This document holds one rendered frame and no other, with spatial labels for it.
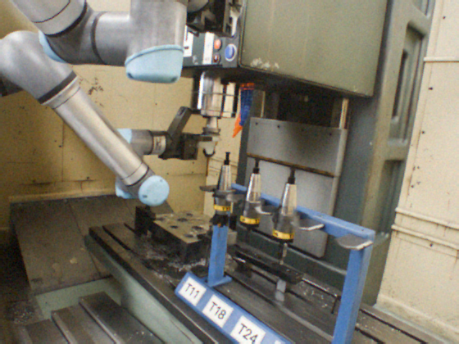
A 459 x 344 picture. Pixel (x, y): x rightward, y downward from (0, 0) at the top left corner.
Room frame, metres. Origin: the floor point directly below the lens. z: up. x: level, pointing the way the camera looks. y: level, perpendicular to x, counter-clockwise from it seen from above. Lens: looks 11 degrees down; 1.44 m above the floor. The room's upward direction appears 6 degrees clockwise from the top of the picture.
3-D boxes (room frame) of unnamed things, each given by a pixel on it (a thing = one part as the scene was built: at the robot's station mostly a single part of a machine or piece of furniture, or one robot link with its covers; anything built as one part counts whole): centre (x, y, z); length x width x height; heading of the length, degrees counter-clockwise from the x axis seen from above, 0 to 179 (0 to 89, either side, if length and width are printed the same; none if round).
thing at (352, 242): (0.62, -0.26, 1.21); 0.07 x 0.05 x 0.01; 132
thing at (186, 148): (1.04, 0.16, 1.32); 0.12 x 0.08 x 0.09; 132
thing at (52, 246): (1.61, 0.51, 0.75); 0.89 x 0.67 x 0.26; 132
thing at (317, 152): (1.43, -0.27, 1.16); 0.48 x 0.05 x 0.51; 42
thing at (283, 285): (1.04, -0.17, 0.93); 0.26 x 0.05 x 0.06; 47
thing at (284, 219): (0.74, -0.15, 1.21); 0.06 x 0.06 x 0.03
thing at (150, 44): (0.48, 0.13, 1.52); 0.11 x 0.08 x 0.11; 71
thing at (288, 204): (0.74, -0.15, 1.26); 0.04 x 0.04 x 0.07
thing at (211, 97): (1.13, 0.06, 1.47); 0.16 x 0.16 x 0.12
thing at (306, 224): (0.70, -0.19, 1.21); 0.07 x 0.05 x 0.01; 132
